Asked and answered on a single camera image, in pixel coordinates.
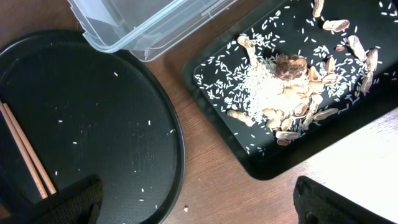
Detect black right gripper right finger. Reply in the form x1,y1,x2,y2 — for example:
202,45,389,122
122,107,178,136
293,175,394,224

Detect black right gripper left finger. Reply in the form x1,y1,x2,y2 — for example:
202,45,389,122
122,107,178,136
1,175,103,224

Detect food scraps and peanut shells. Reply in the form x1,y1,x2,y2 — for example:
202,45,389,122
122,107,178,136
194,0,398,156

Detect wooden chopstick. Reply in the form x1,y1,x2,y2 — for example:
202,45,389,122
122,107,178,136
3,103,57,196
1,103,48,199

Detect round black tray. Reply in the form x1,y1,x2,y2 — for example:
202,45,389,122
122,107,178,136
1,30,185,223

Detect black rectangular tray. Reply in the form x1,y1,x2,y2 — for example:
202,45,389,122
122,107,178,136
182,1,397,180

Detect clear plastic bin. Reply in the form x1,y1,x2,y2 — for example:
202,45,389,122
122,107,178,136
68,0,236,62

